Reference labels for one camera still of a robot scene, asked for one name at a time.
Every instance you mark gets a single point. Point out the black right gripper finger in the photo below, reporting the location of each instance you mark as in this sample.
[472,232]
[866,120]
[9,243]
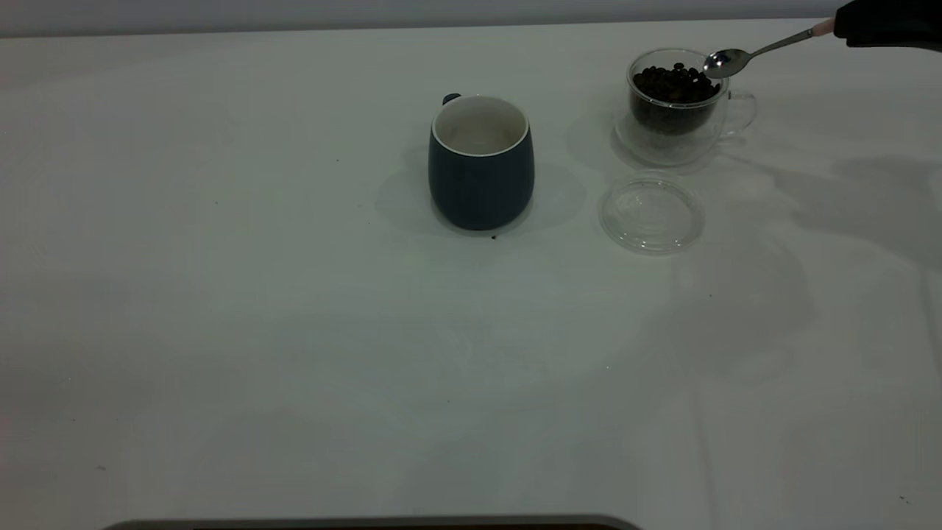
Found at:
[890,26]

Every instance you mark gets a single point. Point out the dark blue-grey ceramic mug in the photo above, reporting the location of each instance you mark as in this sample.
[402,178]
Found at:
[478,188]

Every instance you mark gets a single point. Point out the dark coffee beans pile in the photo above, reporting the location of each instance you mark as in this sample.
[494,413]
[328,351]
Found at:
[673,92]

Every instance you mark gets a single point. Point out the clear glass saucer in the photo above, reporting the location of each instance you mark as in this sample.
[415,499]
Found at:
[651,221]

